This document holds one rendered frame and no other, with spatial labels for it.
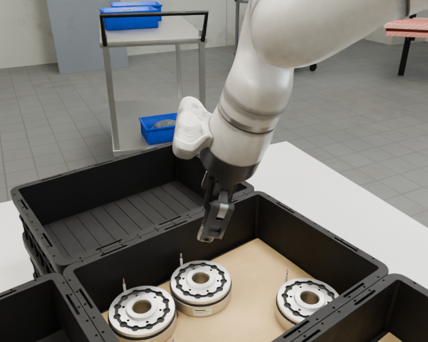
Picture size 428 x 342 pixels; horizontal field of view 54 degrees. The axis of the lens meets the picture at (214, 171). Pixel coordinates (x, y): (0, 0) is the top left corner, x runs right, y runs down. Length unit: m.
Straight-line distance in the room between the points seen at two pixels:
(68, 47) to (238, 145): 5.22
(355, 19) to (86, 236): 0.70
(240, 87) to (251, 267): 0.45
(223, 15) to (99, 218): 6.13
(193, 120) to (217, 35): 6.46
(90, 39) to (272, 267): 5.07
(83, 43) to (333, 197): 4.71
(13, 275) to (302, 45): 0.87
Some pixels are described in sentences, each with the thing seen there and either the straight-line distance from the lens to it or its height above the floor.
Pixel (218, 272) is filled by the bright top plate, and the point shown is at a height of 0.86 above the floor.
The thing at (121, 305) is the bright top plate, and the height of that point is 0.86.
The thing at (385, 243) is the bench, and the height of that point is 0.70.
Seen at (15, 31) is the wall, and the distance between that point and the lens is 6.17.
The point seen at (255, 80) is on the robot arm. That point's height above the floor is 1.24.
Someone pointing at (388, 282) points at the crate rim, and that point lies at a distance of 0.67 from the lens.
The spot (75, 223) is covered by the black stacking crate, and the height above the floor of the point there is 0.83.
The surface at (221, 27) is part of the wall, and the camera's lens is 6.96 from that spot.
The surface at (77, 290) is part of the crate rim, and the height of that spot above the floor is 0.93.
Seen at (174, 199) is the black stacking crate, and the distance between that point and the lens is 1.00.
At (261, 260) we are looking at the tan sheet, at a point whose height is 0.83.
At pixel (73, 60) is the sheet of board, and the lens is 5.65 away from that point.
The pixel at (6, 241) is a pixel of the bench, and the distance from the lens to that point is 1.20.
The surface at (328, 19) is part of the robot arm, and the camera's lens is 0.37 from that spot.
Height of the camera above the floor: 1.35
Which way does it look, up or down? 28 degrees down
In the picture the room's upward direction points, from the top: straight up
